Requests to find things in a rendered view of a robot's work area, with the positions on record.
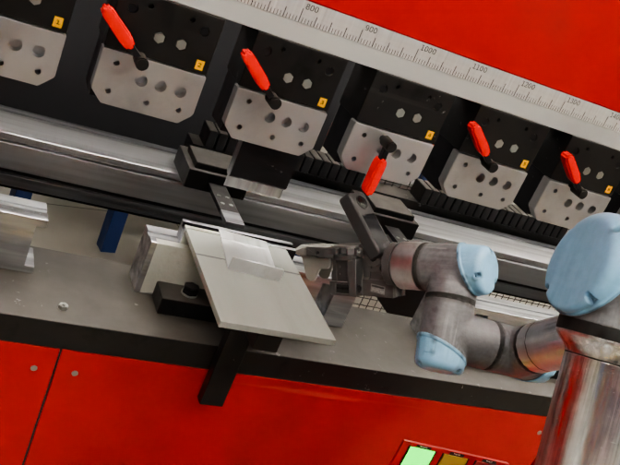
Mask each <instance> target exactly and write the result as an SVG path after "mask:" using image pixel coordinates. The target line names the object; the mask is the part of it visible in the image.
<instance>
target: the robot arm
mask: <svg viewBox="0 0 620 465"><path fill-rule="evenodd" d="M340 204H341V206H342V208H343V210H344V212H345V214H346V216H347V218H348V219H349V221H350V223H351V225H352V227H353V229H354V231H355V233H356V235H357V237H358V239H359V240H360V243H345V244H301V245H300V246H298V247H297V248H295V251H296V253H295V254H296V255H300V256H301V257H302V259H303V262H304V270H305V275H306V277H307V278H308V279H309V280H310V281H314V280H316V278H317V275H319V276H320V277H321V278H322V279H327V278H328V277H329V276H330V273H331V277H332V280H330V281H329V288H330V294H331V295H341V296H352V297H358V296H362V295H363V296H374V297H386V298H396V297H398V296H403V295H405V290H415V291H426V293H425V297H424V303H423V312H422V317H421V322H420V327H419V332H418V333H417V336H416V338H417V345H416V352H415V362H416V364H417V365H418V366H419V367H421V368H422V369H425V370H428V371H432V372H436V373H440V374H445V375H452V376H459V375H461V374H462V373H463V372H464V368H465V366H466V365H467V366H471V367H475V368H478V369H483V370H487V371H490V372H494V373H498V374H501V375H505V376H511V377H515V378H516V379H518V380H520V381H524V382H535V383H544V382H546V381H548V380H549V379H550V377H551V376H554V374H555V372H556V371H558V370H559V373H558V377H557V379H556V383H555V387H554V393H553V396H552V400H551V404H550V407H549V411H548V414H547V417H546V421H545V425H544V428H543V431H542V438H541V442H540V445H539V448H538V452H537V455H536V459H535V462H534V465H620V215H619V214H615V213H610V212H603V213H597V214H594V215H591V216H589V217H587V218H585V219H583V220H582V221H580V222H578V223H577V224H576V225H575V227H574V228H573V229H571V230H569V231H568V232H567V233H566V235H565V236H564V237H563V238H562V240H561V241H560V242H559V244H558V245H557V247H556V249H555V250H554V252H553V255H552V257H551V259H550V262H549V265H548V268H547V271H546V276H545V288H546V289H548V290H547V292H546V296H547V299H548V301H549V303H550V304H551V306H552V307H553V308H554V309H555V310H556V311H557V312H558V313H559V315H558V316H552V317H549V318H545V319H543V320H539V321H535V322H532V323H529V324H526V325H522V326H518V327H515V326H510V325H507V324H504V323H500V322H497V321H494V320H490V319H486V318H483V317H479V316H475V315H474V309H475V304H476V299H477V296H482V295H487V294H489V293H490V292H492V290H493V289H494V287H495V284H496V282H497V278H498V263H497V259H496V256H495V253H494V252H493V250H492V249H491V248H490V247H489V246H486V245H479V244H466V243H459V244H452V243H427V242H401V243H395V242H394V243H391V242H390V241H389V240H388V238H387V236H386V234H385V232H384V230H383V228H382V226H381V224H380V223H379V221H378V219H377V217H376V215H375V213H374V211H373V210H372V208H371V206H370V204H369V202H368V200H367V198H366V196H365V194H364V193H362V192H361V193H348V194H347V195H345V196H344V197H342V198H341V199H340ZM332 269H333V270H332ZM339 292H340V293H339Z"/></svg>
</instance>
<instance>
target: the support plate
mask: <svg viewBox="0 0 620 465"><path fill-rule="evenodd" d="M185 237H186V240H187V242H188V245H189V247H190V250H191V253H192V256H193V258H194V260H195V263H196V266H197V270H198V273H199V276H200V278H201V280H202V283H203V286H204V288H205V291H206V294H207V297H208V298H209V303H210V306H211V308H212V311H213V314H214V316H215V318H216V321H217V324H218V327H219V328H229V329H235V330H242V331H247V332H253V333H258V334H264V335H270V336H275V337H281V338H286V339H293V340H303V341H309V342H314V343H320V344H326V345H331V346H334V344H335V342H336V340H335V338H334V336H333V334H332V332H331V331H330V329H329V327H328V324H327V322H326V321H325V319H324V317H323V316H322V314H321V312H320V311H319V309H318V307H317V305H316V303H315V301H314V299H313V297H312V295H311V293H310V292H309V291H308V289H307V287H306V285H305V284H304V281H303V279H302V277H301V275H296V274H291V273H287V272H283V274H282V276H281V278H280V281H275V280H269V279H265V278H261V277H258V276H254V275H250V274H246V273H243V272H239V271H235V270H231V269H228V267H227V263H226V260H223V259H218V258H214V257H209V256H215V257H220V258H225V255H224V252H223V247H222V243H221V237H220V236H219V235H217V234H213V233H208V232H201V231H196V230H192V229H187V228H186V229H185ZM268 249H269V252H270V254H271V257H272V260H273V263H274V266H275V267H277V268H282V269H284V271H289V272H293V273H298V274H299V272H298V270H297V268H296V266H295V265H294V264H293V262H292V259H291V257H290V256H289V254H288V252H287V250H286V249H282V248H278V247H273V246H269V245H268ZM196 253H198V254H202V255H207V256H201V255H196Z"/></svg>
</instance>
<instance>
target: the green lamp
mask: <svg viewBox="0 0 620 465"><path fill-rule="evenodd" d="M434 454H435V452H434V451H431V450H426V449H422V448H418V447H410V449H409V451H408V453H407V455H406V456H405V458H404V460H403V461H402V463H401V465H428V464H429V462H430V460H431V459H432V457H433V455H434Z"/></svg>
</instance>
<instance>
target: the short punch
mask: <svg viewBox="0 0 620 465"><path fill-rule="evenodd" d="M299 158H300V156H297V155H293V154H290V153H286V152H283V151H279V150H275V149H270V148H266V147H262V146H259V145H256V144H252V143H249V142H245V141H242V140H238V143H237V145H236V148H235V150H234V153H233V155H232V159H231V161H230V164H229V167H228V169H227V177H226V179H225V182H224V185H226V186H230V187H234V188H238V189H242V190H245V191H249V192H253V193H257V194H261V195H265V196H269V197H275V198H280V196H281V194H282V191H283V190H286V188H287V186H288V184H289V182H290V180H291V177H292V174H293V171H294V169H295V166H296V164H297V162H298V160H299Z"/></svg>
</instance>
